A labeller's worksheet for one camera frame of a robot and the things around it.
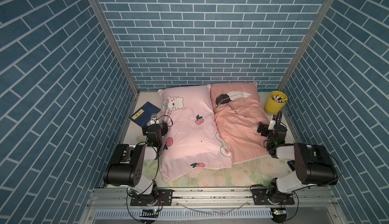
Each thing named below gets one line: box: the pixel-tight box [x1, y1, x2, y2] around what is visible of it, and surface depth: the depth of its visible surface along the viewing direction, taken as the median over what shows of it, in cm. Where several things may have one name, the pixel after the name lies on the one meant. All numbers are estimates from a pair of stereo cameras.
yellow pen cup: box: [264, 90, 289, 115], surface depth 102 cm
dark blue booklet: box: [128, 101, 162, 128], surface depth 110 cm
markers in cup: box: [273, 94, 288, 103], surface depth 102 cm
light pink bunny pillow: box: [158, 85, 233, 182], surface depth 83 cm
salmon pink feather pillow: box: [210, 82, 270, 165], surface depth 95 cm
